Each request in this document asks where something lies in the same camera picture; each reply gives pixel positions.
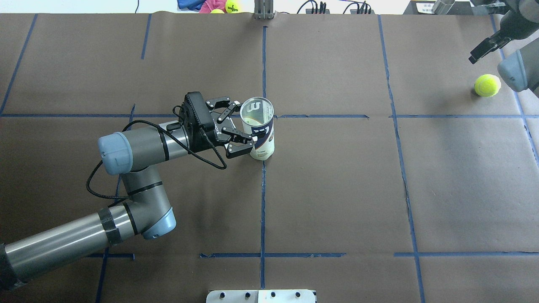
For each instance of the metal cup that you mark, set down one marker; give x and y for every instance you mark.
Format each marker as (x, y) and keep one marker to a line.
(442, 7)

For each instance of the blue cloth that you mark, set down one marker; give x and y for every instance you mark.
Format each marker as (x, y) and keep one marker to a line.
(191, 5)

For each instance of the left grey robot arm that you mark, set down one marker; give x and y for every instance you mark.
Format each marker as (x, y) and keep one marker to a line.
(127, 176)

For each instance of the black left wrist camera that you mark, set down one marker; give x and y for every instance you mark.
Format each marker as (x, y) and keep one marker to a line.
(194, 115)

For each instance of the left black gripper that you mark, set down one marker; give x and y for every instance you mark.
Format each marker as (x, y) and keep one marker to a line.
(209, 136)

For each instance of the pink cloth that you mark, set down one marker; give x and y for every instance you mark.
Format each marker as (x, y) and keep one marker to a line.
(213, 6)

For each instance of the yellow ball by post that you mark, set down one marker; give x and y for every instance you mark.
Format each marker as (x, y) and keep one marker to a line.
(234, 6)

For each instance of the white tennis ball can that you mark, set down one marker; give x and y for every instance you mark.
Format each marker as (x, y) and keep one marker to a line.
(260, 108)

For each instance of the yellow Wilson tennis ball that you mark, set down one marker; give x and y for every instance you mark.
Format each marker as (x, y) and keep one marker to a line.
(487, 85)

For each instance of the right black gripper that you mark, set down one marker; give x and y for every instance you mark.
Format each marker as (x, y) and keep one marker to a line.
(518, 26)

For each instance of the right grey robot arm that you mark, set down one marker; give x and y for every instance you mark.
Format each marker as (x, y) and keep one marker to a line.
(520, 70)

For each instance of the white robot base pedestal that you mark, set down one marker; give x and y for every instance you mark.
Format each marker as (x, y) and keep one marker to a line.
(262, 296)

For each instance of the aluminium frame post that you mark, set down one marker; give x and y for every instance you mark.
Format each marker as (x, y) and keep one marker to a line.
(264, 10)

